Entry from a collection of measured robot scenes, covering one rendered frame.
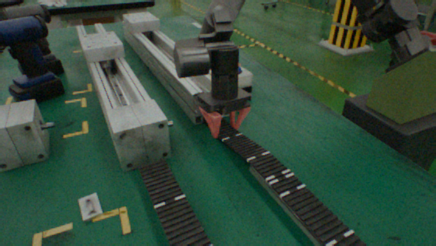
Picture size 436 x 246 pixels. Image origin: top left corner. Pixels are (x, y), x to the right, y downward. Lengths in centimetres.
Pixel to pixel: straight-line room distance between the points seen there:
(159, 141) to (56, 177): 21
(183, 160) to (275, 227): 23
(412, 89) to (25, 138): 84
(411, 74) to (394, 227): 38
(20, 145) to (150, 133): 26
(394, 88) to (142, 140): 61
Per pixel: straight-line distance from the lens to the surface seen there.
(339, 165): 62
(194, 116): 67
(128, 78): 76
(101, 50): 89
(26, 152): 67
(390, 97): 82
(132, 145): 55
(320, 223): 45
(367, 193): 58
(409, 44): 83
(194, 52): 54
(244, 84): 81
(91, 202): 53
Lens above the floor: 116
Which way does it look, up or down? 33 degrees down
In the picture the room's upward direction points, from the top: straight up
